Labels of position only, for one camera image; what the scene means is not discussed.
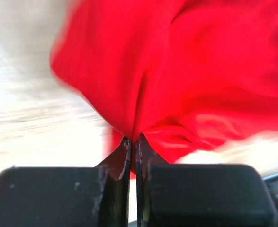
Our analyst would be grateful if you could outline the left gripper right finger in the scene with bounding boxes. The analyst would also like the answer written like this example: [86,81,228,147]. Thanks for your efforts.
[135,135,278,227]

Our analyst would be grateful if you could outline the red t shirt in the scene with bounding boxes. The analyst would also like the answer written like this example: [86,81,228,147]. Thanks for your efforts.
[50,0,278,163]

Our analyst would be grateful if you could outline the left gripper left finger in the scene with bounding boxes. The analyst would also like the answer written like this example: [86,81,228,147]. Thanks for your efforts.
[0,138,131,227]

